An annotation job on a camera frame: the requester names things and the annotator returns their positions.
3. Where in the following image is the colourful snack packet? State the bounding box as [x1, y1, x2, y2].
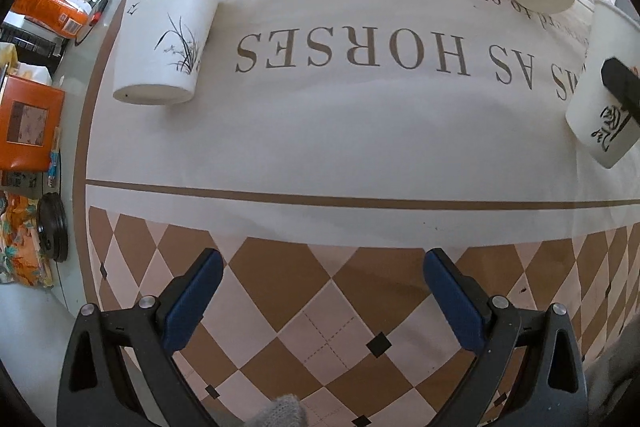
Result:
[1, 191, 53, 287]

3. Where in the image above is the grey cup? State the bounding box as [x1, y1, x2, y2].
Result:
[614, 0, 640, 22]

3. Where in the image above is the orange drink bottle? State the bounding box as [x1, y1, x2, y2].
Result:
[11, 0, 89, 39]

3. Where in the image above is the red black lighter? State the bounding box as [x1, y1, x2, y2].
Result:
[89, 0, 110, 26]

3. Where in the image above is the checkered printed table cloth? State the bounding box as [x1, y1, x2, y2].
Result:
[74, 0, 639, 426]

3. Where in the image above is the yellow plastic bag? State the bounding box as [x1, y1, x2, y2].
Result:
[0, 42, 52, 87]

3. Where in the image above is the orange box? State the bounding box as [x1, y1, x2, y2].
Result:
[0, 75, 65, 172]

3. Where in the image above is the white cup with bird print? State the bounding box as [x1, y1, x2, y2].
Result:
[113, 0, 220, 105]

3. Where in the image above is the black cable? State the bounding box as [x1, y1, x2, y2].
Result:
[72, 0, 113, 47]

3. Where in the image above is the black round lid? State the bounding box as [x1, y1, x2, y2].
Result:
[36, 192, 68, 262]

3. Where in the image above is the black rectangular box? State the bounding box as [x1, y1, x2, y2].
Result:
[1, 23, 63, 58]

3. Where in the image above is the white cup with calligraphy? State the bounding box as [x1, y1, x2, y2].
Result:
[565, 0, 639, 169]

